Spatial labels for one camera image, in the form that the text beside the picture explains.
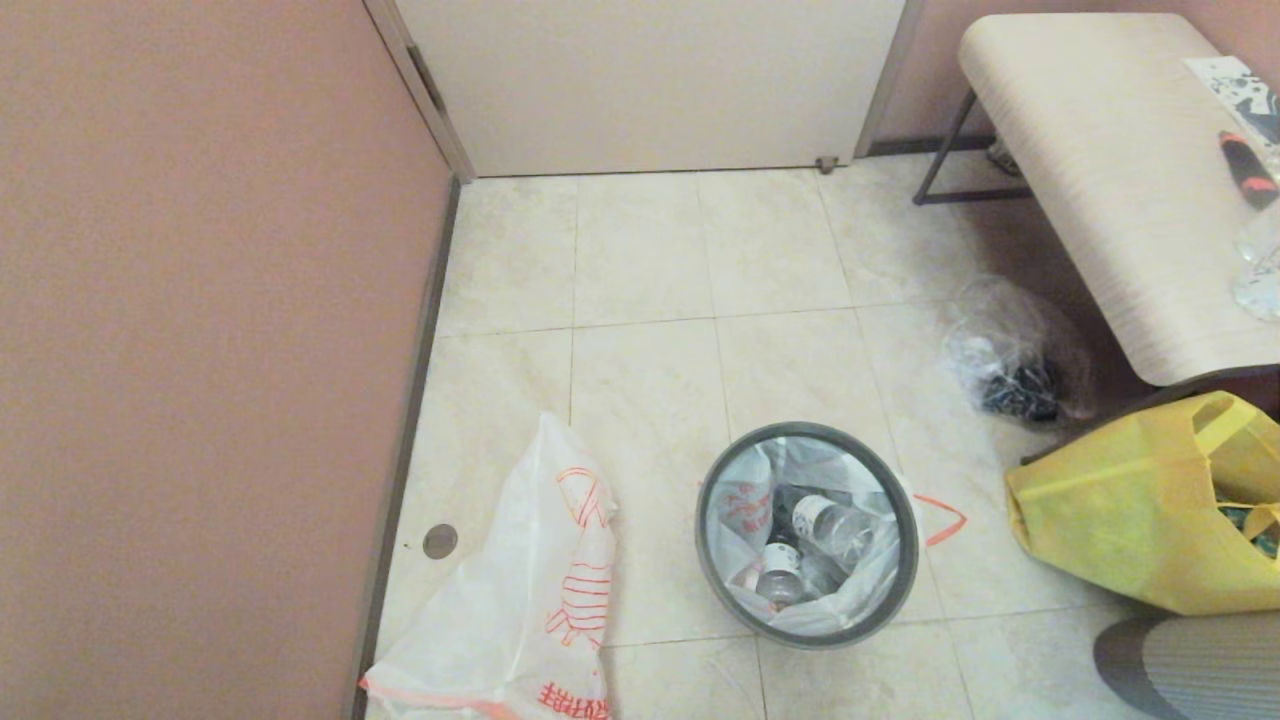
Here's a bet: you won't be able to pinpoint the small bottle white label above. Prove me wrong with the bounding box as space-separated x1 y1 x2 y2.
755 543 813 608

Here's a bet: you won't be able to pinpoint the white trash bag red print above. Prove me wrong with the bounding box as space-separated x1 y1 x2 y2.
360 412 619 720

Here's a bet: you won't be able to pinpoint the beige wooden table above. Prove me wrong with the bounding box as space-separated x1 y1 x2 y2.
958 12 1280 388

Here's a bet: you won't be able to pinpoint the used white drawstring trash bag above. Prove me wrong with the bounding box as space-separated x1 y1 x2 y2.
706 436 969 637

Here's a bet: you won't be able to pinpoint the clear plastic bag dark contents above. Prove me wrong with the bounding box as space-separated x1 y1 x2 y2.
940 275 1096 423

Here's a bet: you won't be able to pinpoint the clear bottle white label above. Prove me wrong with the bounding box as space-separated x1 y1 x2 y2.
795 493 883 563

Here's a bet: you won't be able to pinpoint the grey bin ring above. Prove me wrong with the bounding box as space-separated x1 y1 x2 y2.
696 422 920 649

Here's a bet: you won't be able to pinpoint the black white printed paper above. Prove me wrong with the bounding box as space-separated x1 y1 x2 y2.
1183 55 1280 151

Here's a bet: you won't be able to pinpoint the yellow plastic shopping bag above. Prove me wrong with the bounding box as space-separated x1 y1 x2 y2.
1005 390 1280 616

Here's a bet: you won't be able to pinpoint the white door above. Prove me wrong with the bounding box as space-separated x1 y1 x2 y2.
395 0 906 178

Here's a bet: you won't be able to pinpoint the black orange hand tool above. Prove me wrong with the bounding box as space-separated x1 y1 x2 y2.
1217 130 1280 211

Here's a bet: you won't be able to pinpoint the clear crumpled plastic wrap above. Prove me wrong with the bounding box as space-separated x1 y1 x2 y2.
1232 200 1280 323

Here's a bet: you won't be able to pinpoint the grey ribbed round object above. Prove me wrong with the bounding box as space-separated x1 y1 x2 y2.
1093 612 1280 720

